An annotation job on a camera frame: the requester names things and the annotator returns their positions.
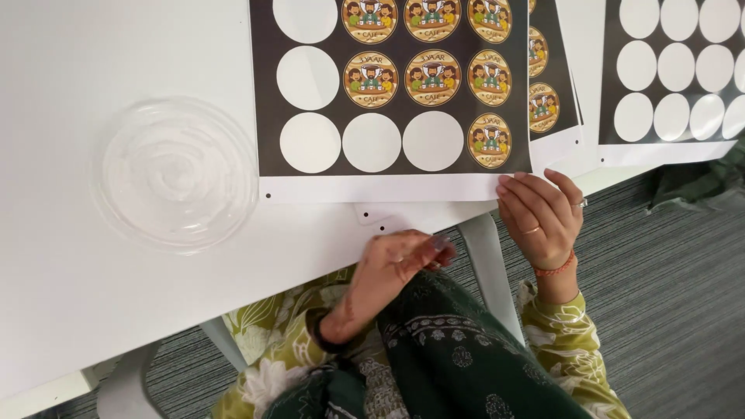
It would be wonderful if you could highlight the person's left hand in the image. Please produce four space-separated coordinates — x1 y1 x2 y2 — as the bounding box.
318 229 458 345

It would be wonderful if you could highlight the person's right hand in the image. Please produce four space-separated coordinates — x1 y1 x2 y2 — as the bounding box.
496 169 586 272

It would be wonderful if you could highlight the black sticker sheet with stickers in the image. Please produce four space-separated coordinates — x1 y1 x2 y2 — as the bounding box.
249 0 534 205

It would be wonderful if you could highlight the white table leg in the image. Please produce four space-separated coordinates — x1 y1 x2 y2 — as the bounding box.
456 212 527 348

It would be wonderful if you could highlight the white paper sheet with dots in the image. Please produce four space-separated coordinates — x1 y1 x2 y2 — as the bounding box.
354 201 412 229

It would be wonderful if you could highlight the round cartoon print sticker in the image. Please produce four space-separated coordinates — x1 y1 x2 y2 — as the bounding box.
529 82 561 135
528 26 549 79

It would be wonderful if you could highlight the dark green embroidered scarf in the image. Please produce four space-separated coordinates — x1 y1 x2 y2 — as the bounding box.
262 269 596 419

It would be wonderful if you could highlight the black sticker sheet underneath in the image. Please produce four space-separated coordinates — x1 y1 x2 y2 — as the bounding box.
527 0 585 177

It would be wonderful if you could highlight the black wrist band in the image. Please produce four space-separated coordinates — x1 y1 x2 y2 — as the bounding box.
305 308 351 355

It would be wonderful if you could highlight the set of round cartoon stickers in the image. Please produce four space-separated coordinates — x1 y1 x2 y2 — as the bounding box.
340 0 514 170

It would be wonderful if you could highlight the black sticker sheet all peeled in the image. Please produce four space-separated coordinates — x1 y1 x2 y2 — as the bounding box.
597 0 745 168

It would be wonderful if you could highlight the dark green cloth heap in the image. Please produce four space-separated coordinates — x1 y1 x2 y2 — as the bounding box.
645 131 745 214

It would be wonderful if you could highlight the yellow-green floral tunic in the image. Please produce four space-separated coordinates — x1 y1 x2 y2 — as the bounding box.
211 265 385 419

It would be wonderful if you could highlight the stack of clear plastic lids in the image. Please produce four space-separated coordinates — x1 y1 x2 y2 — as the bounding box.
89 96 260 255

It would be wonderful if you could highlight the white board panel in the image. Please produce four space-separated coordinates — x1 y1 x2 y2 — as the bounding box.
0 367 101 419

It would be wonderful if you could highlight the red thread bracelet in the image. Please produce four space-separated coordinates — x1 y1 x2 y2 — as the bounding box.
532 249 577 278

